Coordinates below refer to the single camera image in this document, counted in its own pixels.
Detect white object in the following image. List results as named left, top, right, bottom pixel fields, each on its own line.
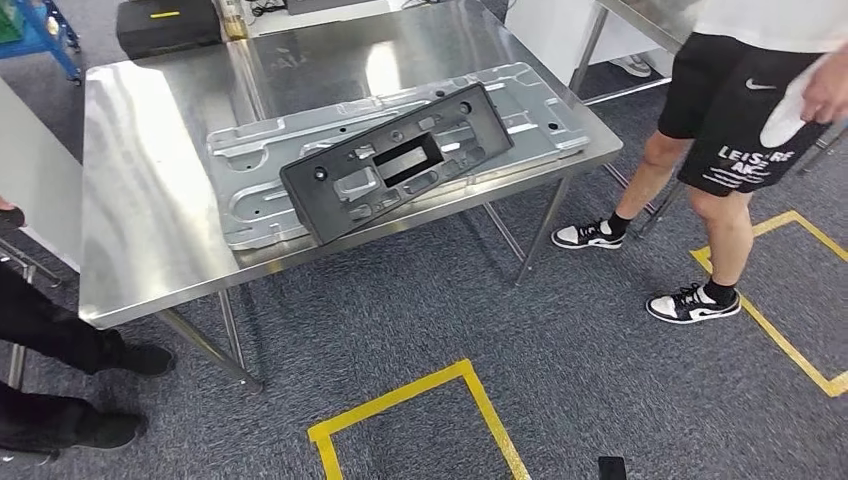
left=758, top=58, right=833, bottom=150

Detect black plastic licence plate bracket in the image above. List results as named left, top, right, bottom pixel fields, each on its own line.
left=279, top=82, right=515, bottom=246

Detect white panel board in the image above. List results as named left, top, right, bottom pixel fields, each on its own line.
left=0, top=76, right=84, bottom=274

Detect person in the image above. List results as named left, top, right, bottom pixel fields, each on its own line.
left=551, top=0, right=848, bottom=326
left=608, top=54, right=654, bottom=79
left=0, top=261, right=177, bottom=458

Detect green plastic crate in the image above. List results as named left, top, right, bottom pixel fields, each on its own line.
left=0, top=0, right=26, bottom=46

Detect black hard case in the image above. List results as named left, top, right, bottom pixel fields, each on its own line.
left=115, top=0, right=223, bottom=61

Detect yellow floor tape rectangle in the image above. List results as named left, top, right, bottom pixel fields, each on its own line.
left=688, top=210, right=848, bottom=399

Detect stamped sheet metal panel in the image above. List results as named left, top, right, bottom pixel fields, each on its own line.
left=206, top=62, right=591, bottom=253

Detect white partition panel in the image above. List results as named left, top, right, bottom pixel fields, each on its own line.
left=505, top=0, right=676, bottom=86

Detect clear bottle black cap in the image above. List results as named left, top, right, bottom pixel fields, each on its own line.
left=221, top=0, right=250, bottom=42

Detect white table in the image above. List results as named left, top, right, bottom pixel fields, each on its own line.
left=238, top=0, right=415, bottom=39

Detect grey laptop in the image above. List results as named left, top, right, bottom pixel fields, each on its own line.
left=284, top=0, right=372, bottom=16

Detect metal stool frame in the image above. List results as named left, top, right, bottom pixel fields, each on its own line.
left=0, top=238, right=64, bottom=392

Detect blue metal frame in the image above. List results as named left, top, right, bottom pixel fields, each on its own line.
left=0, top=0, right=82, bottom=85

